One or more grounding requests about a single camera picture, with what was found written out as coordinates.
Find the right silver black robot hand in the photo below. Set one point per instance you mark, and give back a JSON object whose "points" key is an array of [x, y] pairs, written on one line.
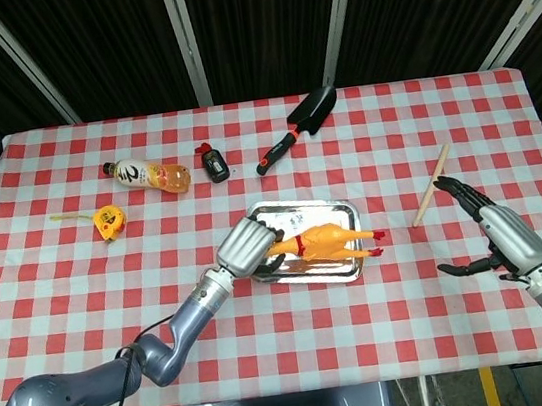
{"points": [[503, 236]]}

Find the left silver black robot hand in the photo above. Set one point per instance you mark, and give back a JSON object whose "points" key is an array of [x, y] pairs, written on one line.
{"points": [[247, 247]]}

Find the yellow rubber chicken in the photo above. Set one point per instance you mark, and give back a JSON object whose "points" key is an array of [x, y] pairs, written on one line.
{"points": [[327, 243]]}

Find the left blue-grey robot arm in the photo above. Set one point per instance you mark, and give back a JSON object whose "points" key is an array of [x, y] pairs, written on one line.
{"points": [[99, 378]]}

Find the silver metal tray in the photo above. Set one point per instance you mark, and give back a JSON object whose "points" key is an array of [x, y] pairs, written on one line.
{"points": [[311, 273]]}

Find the wooden stick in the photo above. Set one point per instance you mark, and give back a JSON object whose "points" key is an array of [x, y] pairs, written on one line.
{"points": [[431, 185]]}

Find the small black bottle red cap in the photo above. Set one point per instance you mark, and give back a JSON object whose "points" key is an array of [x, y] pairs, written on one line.
{"points": [[214, 162]]}

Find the red white checkered tablecloth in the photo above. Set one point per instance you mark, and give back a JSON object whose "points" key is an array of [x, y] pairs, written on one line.
{"points": [[290, 341]]}

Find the orange drink plastic bottle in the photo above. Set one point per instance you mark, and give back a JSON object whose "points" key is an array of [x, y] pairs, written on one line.
{"points": [[151, 175]]}

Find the black garden trowel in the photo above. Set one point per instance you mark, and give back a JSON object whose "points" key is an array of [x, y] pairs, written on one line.
{"points": [[298, 127]]}

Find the yellow tape measure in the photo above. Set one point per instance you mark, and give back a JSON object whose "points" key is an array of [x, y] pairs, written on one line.
{"points": [[111, 222]]}

